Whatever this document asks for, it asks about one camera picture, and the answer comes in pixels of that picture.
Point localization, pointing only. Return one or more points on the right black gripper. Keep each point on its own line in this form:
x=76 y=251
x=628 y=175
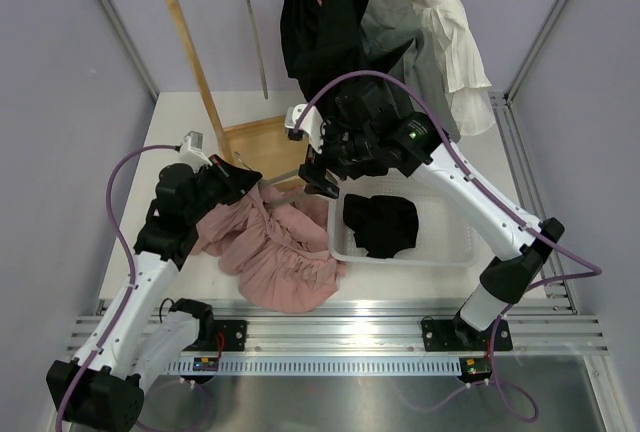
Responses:
x=315 y=174

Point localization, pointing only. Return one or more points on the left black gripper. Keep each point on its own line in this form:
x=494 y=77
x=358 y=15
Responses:
x=237 y=181

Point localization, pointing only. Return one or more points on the pink pleated skirt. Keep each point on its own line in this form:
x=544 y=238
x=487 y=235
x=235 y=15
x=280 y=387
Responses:
x=277 y=245

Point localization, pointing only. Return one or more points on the small black skirt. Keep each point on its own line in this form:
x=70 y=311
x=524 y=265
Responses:
x=383 y=225

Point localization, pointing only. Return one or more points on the grey metal hanger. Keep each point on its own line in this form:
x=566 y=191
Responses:
x=290 y=187
x=252 y=27

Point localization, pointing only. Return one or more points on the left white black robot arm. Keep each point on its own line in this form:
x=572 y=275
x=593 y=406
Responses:
x=104 y=385

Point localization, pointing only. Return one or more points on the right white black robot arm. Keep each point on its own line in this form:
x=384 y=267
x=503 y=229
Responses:
x=423 y=151

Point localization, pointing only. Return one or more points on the grey pleated skirt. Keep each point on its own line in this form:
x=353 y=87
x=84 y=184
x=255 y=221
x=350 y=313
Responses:
x=396 y=42

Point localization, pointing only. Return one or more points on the large black skirt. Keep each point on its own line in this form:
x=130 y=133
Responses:
x=320 y=40

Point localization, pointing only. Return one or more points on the white ruffled skirt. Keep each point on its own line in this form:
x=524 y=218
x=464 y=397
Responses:
x=465 y=83

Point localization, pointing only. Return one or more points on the wooden clothes rack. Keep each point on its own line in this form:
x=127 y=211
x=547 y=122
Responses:
x=223 y=67

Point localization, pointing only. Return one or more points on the white perforated plastic basket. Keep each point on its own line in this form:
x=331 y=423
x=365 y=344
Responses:
x=444 y=237

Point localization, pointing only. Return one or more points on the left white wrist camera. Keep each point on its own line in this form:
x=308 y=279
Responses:
x=190 y=151

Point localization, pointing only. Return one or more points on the aluminium mounting rail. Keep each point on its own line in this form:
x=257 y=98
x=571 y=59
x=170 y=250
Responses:
x=538 y=326

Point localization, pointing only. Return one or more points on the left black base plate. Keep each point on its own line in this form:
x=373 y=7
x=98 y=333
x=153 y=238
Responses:
x=230 y=335

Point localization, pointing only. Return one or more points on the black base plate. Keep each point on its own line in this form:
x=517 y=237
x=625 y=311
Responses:
x=451 y=335
x=230 y=335

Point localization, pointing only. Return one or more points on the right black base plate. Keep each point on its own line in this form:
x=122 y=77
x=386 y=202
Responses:
x=451 y=335

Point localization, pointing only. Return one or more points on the white slotted cable duct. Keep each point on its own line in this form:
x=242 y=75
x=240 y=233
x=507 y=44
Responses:
x=316 y=366

